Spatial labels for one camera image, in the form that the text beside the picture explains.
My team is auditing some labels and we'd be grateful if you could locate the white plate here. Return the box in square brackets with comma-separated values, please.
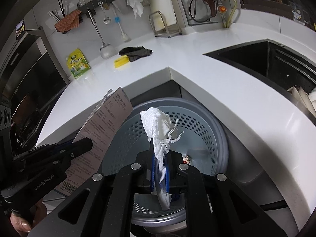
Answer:
[290, 86, 313, 111]

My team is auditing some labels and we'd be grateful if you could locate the orange gas valve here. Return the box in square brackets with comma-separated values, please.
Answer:
[217, 0, 229, 20]

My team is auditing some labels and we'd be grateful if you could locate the white hanging cloth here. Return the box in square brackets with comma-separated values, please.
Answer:
[127, 0, 144, 19]

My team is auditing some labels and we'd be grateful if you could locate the small wall screen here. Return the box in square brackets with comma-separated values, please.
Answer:
[16, 18, 26, 40]

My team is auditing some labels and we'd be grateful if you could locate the orange dish cloth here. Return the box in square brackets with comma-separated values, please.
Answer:
[54, 8, 81, 34]

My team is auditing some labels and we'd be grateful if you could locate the printed glass mug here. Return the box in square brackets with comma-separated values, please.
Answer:
[290, 1, 311, 25]

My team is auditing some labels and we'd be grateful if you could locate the steel cutting board rack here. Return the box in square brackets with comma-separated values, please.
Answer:
[148, 10, 182, 38]

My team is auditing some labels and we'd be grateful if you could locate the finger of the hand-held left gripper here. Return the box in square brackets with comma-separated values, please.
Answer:
[25, 138, 93, 174]
[15, 142, 74, 165]

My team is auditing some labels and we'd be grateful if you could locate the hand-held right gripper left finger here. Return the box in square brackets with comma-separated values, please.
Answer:
[30, 138, 155, 237]

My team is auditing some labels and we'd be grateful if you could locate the bunch of chopsticks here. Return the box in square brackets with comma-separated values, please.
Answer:
[48, 0, 74, 23]

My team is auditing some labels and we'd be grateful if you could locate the white cutting board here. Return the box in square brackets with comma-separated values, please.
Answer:
[147, 0, 177, 30]

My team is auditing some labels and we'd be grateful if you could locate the grey perforated trash basket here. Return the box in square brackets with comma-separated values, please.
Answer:
[101, 98, 229, 228]

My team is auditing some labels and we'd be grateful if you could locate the white blue bottle brush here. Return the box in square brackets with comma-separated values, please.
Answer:
[112, 6, 131, 42]

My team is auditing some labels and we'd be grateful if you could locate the yellow round lid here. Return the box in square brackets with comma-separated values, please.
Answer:
[114, 55, 129, 68]

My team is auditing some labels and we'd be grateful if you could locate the yellow gas hose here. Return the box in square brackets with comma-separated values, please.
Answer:
[223, 0, 238, 29]

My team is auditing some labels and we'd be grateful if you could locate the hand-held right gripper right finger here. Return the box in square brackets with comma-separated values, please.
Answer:
[165, 153, 300, 237]

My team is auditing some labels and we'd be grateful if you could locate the black dish rack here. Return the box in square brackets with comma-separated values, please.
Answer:
[179, 0, 223, 26]

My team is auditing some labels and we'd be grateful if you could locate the dark kitchen sink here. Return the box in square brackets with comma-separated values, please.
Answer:
[203, 39, 316, 119]

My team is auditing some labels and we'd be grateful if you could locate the yellow seasoning pouch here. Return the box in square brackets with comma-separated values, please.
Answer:
[65, 49, 90, 79]

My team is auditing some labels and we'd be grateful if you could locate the steel spatula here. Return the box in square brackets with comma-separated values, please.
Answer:
[86, 8, 115, 59]

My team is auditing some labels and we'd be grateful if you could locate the person's left hand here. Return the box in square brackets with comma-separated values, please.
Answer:
[10, 199, 47, 234]

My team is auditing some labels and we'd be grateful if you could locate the pink paper package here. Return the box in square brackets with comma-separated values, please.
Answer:
[58, 87, 133, 198]

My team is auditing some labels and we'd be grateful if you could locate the white tissue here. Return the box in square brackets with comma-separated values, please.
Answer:
[140, 107, 185, 211]

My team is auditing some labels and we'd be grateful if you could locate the steel spoon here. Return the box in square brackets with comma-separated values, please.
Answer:
[98, 1, 111, 25]

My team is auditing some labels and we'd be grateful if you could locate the dark stove unit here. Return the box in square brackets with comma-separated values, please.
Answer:
[0, 32, 68, 144]

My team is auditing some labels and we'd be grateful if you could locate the dark knitted cloth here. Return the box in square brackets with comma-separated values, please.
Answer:
[119, 46, 153, 63]

